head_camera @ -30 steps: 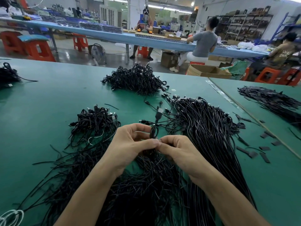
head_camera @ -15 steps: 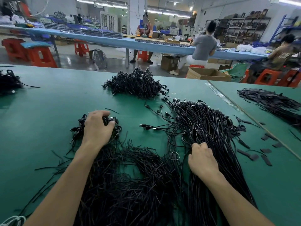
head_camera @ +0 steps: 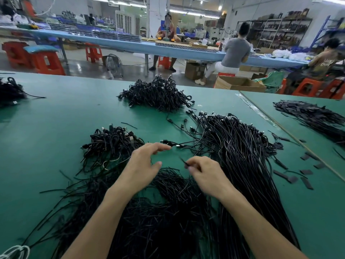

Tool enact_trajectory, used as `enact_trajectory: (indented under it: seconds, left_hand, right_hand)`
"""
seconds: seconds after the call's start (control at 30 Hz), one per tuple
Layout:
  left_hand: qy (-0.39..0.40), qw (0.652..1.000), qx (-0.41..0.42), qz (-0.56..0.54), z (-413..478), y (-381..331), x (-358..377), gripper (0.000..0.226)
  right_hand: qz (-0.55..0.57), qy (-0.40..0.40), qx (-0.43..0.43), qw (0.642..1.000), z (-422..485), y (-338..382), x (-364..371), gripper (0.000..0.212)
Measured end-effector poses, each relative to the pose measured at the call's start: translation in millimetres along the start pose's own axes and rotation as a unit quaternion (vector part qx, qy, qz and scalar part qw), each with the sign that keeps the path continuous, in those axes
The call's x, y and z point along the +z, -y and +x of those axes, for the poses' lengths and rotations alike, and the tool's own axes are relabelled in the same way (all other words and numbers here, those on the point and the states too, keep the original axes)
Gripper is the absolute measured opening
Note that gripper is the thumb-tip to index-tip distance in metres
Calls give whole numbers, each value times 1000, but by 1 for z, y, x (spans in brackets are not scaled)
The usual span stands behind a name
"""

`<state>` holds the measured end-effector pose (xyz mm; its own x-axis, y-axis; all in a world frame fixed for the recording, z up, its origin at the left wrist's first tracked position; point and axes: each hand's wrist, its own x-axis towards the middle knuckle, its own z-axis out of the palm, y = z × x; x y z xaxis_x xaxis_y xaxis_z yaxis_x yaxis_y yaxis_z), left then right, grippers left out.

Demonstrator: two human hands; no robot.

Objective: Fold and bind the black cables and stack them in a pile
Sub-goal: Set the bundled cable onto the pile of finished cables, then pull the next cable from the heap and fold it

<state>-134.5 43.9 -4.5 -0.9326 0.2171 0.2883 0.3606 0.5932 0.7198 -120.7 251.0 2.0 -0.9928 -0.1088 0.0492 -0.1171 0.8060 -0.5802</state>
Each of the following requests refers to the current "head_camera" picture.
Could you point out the metal storage shelf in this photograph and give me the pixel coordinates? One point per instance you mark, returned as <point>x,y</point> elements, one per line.
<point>280,32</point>

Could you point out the green bag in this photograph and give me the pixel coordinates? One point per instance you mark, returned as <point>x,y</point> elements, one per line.
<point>275,82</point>

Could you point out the person's right forearm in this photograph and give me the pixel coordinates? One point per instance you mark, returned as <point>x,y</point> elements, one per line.
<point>264,229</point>

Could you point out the person's left hand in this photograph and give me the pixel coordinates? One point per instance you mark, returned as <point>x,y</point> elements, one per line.
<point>137,170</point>

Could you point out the scattered dark tie pieces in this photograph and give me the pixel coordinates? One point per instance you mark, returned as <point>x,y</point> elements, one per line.
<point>306,183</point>

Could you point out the open cardboard box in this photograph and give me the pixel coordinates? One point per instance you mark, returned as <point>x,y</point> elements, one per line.
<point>240,84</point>

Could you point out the long blue workbench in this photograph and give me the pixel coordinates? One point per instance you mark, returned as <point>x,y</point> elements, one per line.
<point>148,47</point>

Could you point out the red stool with blue seat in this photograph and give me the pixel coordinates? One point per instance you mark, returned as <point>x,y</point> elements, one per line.
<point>47,61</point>

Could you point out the white pillar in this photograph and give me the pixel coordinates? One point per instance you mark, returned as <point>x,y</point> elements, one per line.
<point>158,16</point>

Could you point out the person's left forearm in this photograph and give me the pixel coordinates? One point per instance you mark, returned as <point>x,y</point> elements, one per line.
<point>97,229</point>

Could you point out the person's right hand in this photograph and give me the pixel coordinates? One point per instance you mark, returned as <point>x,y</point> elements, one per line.
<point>210,178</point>

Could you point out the small cardboard box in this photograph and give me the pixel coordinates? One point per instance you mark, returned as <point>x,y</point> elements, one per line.
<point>195,71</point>

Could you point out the blue metal rack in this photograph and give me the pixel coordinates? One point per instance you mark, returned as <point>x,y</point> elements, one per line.
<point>326,32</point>

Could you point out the pile of white bags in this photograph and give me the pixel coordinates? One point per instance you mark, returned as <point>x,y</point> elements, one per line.
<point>291,55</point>

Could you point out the grey floor fan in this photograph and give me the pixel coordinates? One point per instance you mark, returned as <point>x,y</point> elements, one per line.
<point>113,66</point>

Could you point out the red plastic stool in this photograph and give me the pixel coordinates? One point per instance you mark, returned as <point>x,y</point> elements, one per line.
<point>94,52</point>
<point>306,88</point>
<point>165,63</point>
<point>16,54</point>

